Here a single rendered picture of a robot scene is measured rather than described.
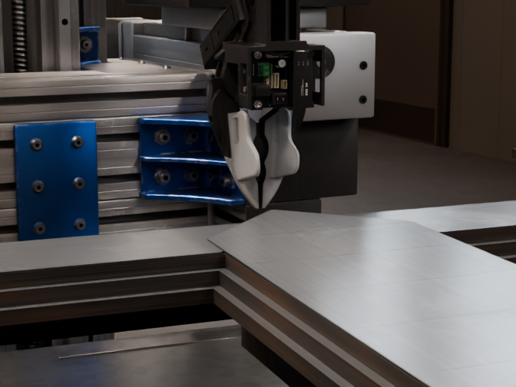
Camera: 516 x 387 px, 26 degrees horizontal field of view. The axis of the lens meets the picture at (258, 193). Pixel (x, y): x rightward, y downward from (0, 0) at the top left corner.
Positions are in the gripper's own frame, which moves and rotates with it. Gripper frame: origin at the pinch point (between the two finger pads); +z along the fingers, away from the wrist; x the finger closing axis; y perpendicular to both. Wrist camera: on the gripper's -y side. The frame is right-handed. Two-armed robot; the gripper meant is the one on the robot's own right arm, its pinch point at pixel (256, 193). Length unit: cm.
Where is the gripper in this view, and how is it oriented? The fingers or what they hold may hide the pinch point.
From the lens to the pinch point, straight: 102.7
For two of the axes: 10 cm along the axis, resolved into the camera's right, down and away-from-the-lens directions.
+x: 9.3, -0.7, 3.6
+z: 0.0, 9.8, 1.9
